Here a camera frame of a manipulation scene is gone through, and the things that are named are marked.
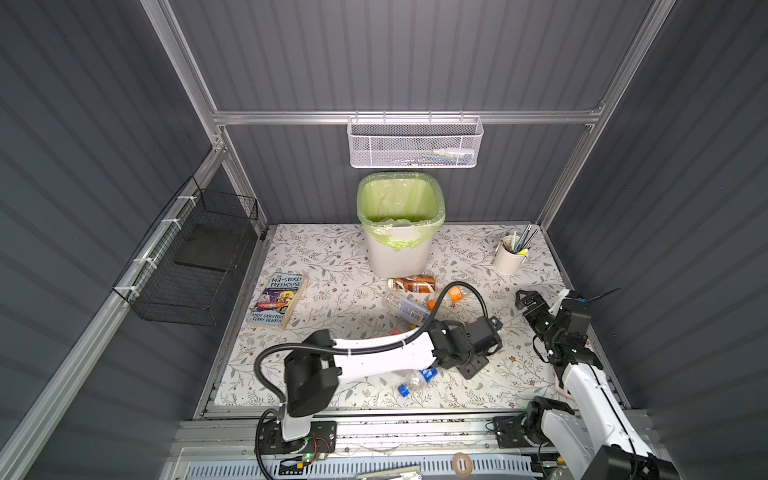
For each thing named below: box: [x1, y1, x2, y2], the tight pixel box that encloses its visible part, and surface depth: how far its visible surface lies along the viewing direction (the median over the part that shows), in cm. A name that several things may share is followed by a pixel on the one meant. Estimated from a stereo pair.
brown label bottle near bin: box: [387, 275, 436, 293], surface depth 101 cm
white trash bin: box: [362, 224, 443, 278], surface depth 87 cm
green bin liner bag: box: [357, 171, 446, 251], surface depth 98 cm
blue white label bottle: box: [382, 292, 432, 326], surface depth 93 cm
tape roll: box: [452, 452, 473, 478], surface depth 72 cm
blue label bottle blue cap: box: [397, 368, 438, 398], surface depth 80 cm
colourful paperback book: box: [246, 272, 308, 330], surface depth 98 cm
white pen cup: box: [493, 234, 529, 275], surface depth 101 cm
